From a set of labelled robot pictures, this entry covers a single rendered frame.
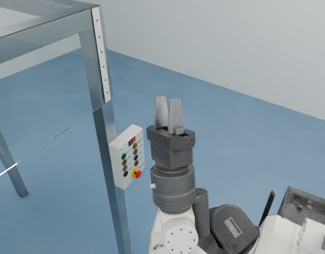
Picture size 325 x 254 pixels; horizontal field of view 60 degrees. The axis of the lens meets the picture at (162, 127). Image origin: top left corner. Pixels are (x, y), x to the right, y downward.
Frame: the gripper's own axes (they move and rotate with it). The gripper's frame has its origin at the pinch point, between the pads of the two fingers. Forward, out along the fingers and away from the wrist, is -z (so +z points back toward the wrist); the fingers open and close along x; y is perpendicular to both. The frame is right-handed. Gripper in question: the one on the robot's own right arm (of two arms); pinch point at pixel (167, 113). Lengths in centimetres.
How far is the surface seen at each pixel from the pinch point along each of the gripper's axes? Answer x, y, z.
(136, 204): -147, -48, 104
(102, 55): -51, -5, -13
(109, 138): -65, -8, 21
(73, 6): -49, 2, -28
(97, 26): -47, -4, -21
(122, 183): -69, -13, 44
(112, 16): -398, -140, -77
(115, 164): -67, -10, 34
